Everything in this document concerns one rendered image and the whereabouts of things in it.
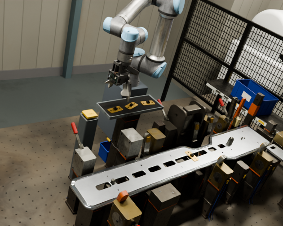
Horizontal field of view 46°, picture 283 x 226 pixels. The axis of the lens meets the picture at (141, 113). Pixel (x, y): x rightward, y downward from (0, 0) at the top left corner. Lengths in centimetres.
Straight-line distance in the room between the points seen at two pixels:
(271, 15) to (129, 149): 262
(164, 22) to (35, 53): 253
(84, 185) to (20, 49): 283
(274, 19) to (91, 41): 222
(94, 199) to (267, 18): 296
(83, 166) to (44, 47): 283
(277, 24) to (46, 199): 292
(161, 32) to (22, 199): 118
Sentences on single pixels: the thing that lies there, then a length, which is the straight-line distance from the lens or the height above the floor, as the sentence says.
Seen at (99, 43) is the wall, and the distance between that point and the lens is 458.
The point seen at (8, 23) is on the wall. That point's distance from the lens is 400.
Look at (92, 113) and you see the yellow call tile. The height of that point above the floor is 116.
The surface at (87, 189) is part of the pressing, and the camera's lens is 152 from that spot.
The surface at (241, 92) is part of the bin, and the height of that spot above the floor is 111.
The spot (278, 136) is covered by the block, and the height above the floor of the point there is 105.
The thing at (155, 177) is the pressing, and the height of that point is 100.
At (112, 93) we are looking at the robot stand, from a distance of 221.
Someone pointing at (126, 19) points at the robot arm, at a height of 160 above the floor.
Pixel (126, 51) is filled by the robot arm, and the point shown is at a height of 151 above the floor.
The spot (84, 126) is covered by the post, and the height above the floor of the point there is 110.
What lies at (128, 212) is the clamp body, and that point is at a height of 106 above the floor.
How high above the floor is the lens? 208
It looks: 31 degrees down
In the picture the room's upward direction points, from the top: 16 degrees clockwise
